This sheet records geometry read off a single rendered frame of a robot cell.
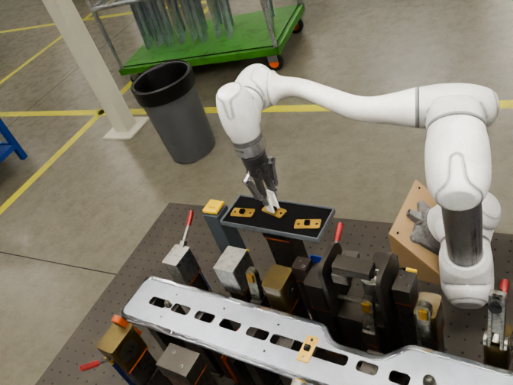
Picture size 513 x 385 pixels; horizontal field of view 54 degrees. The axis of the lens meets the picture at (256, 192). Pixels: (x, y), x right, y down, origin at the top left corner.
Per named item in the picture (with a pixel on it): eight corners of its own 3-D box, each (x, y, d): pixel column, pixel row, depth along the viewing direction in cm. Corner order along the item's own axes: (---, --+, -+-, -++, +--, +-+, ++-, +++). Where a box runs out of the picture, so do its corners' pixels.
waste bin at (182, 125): (156, 166, 435) (117, 94, 391) (185, 131, 467) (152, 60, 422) (204, 169, 411) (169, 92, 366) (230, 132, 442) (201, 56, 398)
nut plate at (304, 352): (308, 363, 141) (306, 361, 140) (295, 360, 143) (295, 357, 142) (319, 338, 145) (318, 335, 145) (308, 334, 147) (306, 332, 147)
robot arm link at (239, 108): (259, 143, 139) (269, 116, 148) (242, 95, 130) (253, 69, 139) (223, 147, 143) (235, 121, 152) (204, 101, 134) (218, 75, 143)
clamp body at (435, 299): (423, 385, 158) (411, 313, 135) (432, 355, 164) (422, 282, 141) (445, 392, 154) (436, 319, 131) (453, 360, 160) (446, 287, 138)
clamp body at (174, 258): (198, 321, 203) (160, 262, 181) (212, 298, 210) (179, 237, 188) (211, 326, 199) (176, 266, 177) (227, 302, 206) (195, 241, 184)
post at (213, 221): (239, 292, 208) (201, 215, 181) (247, 277, 212) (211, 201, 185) (254, 296, 204) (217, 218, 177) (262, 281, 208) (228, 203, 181)
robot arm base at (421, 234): (408, 195, 189) (418, 188, 184) (456, 223, 193) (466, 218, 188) (399, 234, 179) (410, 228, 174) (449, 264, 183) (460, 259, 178)
